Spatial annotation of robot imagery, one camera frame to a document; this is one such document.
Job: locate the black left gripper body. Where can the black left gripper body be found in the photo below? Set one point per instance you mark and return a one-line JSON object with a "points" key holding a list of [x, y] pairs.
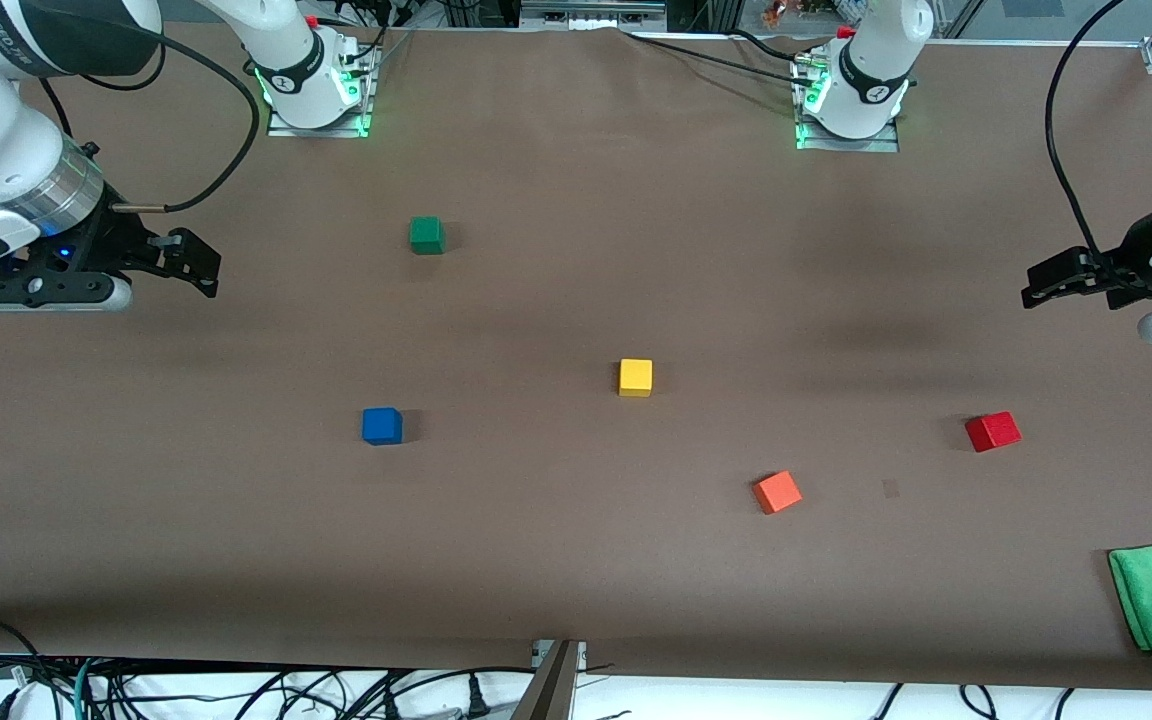
{"points": [[1133, 264]]}

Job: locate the red wooden block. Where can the red wooden block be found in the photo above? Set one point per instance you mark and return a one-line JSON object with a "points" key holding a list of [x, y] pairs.
{"points": [[993, 432]]}

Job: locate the dark metal bar bracket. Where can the dark metal bar bracket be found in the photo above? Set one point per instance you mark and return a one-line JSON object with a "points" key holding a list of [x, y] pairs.
{"points": [[548, 695]]}

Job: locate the green wooden block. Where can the green wooden block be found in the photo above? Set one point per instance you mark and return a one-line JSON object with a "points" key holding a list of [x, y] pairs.
{"points": [[427, 236]]}

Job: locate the yellow wooden block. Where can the yellow wooden block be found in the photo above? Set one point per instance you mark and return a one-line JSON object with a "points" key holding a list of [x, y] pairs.
{"points": [[635, 378]]}

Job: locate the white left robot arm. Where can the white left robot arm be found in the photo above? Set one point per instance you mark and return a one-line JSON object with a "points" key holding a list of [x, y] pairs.
{"points": [[871, 70]]}

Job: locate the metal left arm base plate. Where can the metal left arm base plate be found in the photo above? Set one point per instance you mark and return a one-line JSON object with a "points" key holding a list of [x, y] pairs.
{"points": [[886, 145]]}

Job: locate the orange wooden block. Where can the orange wooden block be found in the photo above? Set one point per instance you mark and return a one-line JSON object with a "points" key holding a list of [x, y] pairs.
{"points": [[777, 492]]}

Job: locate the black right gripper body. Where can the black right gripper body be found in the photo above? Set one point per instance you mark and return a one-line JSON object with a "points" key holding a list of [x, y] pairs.
{"points": [[108, 242]]}

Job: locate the aluminium frame rail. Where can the aluminium frame rail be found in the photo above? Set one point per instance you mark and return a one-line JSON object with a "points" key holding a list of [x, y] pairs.
{"points": [[591, 12]]}

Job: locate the blue wooden block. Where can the blue wooden block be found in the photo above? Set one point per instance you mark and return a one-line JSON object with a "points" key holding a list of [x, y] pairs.
{"points": [[382, 426]]}

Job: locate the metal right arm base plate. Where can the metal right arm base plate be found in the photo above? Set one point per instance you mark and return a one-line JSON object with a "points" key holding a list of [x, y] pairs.
{"points": [[356, 125]]}

